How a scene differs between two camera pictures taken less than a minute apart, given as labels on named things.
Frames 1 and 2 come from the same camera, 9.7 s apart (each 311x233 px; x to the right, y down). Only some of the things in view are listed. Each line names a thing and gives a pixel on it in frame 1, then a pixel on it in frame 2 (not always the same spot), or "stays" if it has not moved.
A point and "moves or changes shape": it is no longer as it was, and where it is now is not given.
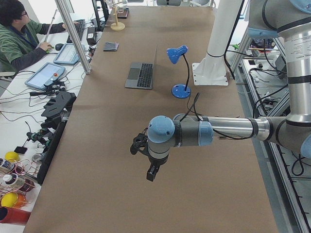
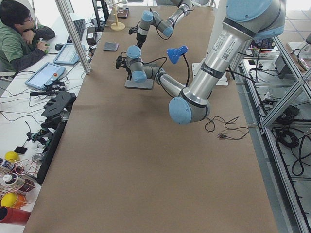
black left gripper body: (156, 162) to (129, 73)
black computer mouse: (59, 46) stays
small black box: (91, 36) stays
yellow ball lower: (8, 199) stays
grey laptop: (140, 74) moves or changes shape
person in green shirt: (19, 43) stays
